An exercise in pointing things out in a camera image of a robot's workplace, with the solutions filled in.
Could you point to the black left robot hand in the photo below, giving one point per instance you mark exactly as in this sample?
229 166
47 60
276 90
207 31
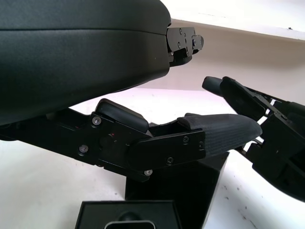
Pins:
71 59

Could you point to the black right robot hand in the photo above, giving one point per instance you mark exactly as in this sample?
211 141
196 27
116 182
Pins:
278 143

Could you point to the black RealSense printed box lid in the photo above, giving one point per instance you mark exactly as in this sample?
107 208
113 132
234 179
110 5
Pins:
190 190

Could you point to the black box base foam insert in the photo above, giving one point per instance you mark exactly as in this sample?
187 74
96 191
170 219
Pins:
95 214

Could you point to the small silver depth camera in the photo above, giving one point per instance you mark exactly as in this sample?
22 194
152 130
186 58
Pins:
129 225

